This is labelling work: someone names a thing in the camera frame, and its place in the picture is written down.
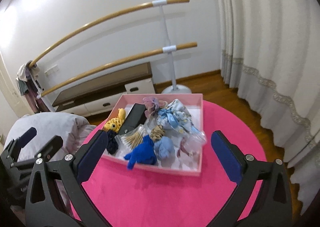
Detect beige scrunchie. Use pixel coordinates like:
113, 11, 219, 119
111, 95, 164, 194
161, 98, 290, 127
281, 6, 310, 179
149, 125, 165, 143

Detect white TV cabinet brown top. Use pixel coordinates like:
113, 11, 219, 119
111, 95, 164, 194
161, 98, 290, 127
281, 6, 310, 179
52, 62, 155, 117

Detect black leather case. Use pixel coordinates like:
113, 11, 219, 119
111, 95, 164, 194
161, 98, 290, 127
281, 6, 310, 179
118, 103, 146, 135

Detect pink cardboard box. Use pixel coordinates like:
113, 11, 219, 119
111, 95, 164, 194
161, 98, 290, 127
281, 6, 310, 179
102, 93, 203, 176

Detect bag of cotton swabs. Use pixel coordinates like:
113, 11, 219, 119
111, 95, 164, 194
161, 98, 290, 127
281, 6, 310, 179
115, 124, 148, 152

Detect clothes hanging on barre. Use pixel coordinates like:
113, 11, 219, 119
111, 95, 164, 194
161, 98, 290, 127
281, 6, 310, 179
16, 60, 50, 113

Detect purple fabric scrunchie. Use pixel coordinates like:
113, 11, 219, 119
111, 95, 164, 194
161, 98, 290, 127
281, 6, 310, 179
143, 97, 168, 119

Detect pink round table cover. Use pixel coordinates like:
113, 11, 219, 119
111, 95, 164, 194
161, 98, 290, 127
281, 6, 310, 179
68, 99, 267, 227

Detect upper wooden ballet bar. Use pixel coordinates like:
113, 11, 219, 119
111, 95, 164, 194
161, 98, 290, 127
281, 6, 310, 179
29, 0, 190, 67

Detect dark navy scrunchie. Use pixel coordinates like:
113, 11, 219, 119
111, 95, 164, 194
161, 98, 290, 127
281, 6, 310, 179
106, 130, 119, 155

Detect wooden ballet bar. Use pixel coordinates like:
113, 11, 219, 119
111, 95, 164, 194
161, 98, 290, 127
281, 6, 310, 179
29, 0, 190, 67
38, 42, 197, 98

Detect royal blue knitted cloth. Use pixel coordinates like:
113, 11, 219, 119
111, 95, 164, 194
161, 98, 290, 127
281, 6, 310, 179
124, 135, 157, 170

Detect light blue towel cloth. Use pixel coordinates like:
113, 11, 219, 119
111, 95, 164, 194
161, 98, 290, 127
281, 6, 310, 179
154, 136, 175, 160

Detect clear bag with hair tie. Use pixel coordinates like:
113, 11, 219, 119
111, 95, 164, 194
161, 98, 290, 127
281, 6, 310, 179
177, 126, 207, 158

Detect white barre stand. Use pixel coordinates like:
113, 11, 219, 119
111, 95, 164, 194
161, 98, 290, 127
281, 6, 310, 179
152, 0, 191, 94

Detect white wall socket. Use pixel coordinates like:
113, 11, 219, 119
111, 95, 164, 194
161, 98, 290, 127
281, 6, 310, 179
44, 65, 59, 77

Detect white printed cloth blue bow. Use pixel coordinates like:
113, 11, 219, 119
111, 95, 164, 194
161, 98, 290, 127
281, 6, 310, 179
156, 99, 200, 134

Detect cream curtain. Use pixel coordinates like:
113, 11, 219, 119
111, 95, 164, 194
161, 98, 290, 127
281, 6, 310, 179
218, 0, 319, 212

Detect lower wooden ballet bar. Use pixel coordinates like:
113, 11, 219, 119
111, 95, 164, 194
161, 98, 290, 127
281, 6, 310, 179
38, 42, 197, 98

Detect yellow crochet toy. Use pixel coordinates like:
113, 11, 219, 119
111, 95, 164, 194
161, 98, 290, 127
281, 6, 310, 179
103, 108, 126, 133

